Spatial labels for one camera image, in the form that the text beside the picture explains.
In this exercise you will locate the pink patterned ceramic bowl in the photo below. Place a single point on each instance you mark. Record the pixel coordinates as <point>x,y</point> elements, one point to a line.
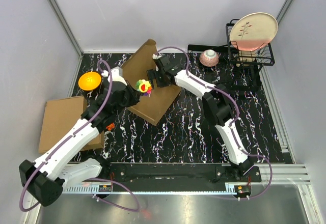
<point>209,58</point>

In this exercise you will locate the small orange toy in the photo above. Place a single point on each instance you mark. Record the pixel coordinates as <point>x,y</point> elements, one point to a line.
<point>110,127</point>

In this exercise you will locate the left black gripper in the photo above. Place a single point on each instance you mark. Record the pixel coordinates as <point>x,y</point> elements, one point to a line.
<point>135,97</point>

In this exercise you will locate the brown cardboard box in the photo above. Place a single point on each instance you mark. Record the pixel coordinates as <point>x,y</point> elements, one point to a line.
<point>154,101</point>
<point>59,118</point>

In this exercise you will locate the closed brown cardboard box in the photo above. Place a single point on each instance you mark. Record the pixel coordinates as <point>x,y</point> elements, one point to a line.
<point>59,118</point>

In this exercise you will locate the black wire dish rack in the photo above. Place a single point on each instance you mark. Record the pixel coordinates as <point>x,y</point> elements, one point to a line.
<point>241,78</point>

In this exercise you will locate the orange bowl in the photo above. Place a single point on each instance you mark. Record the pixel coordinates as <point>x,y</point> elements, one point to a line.
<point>89,81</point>

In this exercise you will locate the colourful flower toy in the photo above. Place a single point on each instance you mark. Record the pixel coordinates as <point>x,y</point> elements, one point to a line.
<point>144,86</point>

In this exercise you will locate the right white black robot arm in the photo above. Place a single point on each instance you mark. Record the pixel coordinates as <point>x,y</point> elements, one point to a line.
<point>220,110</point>

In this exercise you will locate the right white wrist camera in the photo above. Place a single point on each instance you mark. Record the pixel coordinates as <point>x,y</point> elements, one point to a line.
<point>157,56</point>

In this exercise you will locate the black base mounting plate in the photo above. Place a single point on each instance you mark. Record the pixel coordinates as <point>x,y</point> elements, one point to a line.
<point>216,172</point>

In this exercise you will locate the beige plate with leaf pattern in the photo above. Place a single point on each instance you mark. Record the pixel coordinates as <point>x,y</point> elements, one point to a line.
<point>253,31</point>

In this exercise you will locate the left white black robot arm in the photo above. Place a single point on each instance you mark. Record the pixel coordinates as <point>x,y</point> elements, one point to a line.
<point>43,178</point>

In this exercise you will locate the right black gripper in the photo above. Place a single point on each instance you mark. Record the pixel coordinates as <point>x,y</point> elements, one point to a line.
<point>153,74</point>

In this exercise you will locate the beige cup in rack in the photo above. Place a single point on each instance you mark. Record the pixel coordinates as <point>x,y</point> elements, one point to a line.
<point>245,56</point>

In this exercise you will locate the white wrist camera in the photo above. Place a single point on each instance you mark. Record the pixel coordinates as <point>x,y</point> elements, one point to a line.
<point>157,56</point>
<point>116,75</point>

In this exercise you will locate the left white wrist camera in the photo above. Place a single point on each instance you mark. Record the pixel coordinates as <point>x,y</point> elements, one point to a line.
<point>116,75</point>

